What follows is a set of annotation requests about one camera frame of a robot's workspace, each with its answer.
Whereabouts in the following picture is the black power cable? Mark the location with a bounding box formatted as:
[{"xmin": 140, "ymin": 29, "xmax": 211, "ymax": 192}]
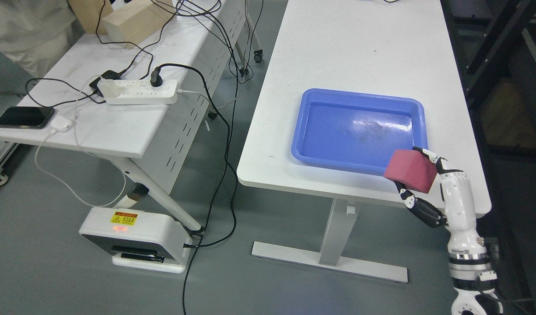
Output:
[{"xmin": 150, "ymin": 0, "xmax": 265, "ymax": 315}]

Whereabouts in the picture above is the black smartphone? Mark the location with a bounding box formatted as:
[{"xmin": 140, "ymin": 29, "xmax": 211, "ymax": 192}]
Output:
[{"xmin": 0, "ymin": 106, "xmax": 55, "ymax": 130}]

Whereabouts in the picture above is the white folding table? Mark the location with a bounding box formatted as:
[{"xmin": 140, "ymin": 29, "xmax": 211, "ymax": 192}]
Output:
[{"xmin": 0, "ymin": 0, "xmax": 246, "ymax": 231}]

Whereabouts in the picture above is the light wooden block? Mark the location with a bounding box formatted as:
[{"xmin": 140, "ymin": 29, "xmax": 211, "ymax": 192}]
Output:
[{"xmin": 101, "ymin": 0, "xmax": 174, "ymax": 49}]

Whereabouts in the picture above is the black metal right shelf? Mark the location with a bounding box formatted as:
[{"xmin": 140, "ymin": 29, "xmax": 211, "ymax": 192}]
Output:
[{"xmin": 441, "ymin": 0, "xmax": 536, "ymax": 315}]

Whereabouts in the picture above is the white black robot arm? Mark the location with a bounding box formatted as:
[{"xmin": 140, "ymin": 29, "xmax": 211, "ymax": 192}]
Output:
[{"xmin": 448, "ymin": 247, "xmax": 504, "ymax": 315}]

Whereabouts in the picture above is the white standing desk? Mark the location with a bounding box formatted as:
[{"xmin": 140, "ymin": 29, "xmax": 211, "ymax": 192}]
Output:
[{"xmin": 237, "ymin": 0, "xmax": 492, "ymax": 283}]

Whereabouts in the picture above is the white power strip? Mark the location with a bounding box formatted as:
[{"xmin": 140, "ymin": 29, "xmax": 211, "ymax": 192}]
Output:
[{"xmin": 98, "ymin": 79, "xmax": 179, "ymax": 105}]

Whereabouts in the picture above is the pink foam block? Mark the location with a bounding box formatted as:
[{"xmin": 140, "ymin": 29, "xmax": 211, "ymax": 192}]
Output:
[{"xmin": 383, "ymin": 150, "xmax": 438, "ymax": 193}]

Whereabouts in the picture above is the white floor power unit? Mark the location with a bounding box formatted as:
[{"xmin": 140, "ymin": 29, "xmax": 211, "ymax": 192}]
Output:
[{"xmin": 78, "ymin": 207, "xmax": 192, "ymax": 273}]

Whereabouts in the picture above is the blue plastic tray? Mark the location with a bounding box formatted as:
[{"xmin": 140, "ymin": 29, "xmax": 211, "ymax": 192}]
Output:
[{"xmin": 291, "ymin": 88, "xmax": 428, "ymax": 176}]

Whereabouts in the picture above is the black power adapter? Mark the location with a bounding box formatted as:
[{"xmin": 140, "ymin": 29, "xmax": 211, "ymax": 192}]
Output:
[{"xmin": 88, "ymin": 70, "xmax": 121, "ymax": 91}]

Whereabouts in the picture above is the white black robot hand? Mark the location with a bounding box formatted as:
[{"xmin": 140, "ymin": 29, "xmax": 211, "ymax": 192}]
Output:
[{"xmin": 392, "ymin": 146, "xmax": 485, "ymax": 253}]

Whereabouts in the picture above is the brown cardboard box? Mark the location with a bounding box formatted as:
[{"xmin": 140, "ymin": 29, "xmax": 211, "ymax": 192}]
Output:
[{"xmin": 68, "ymin": 0, "xmax": 112, "ymax": 34}]

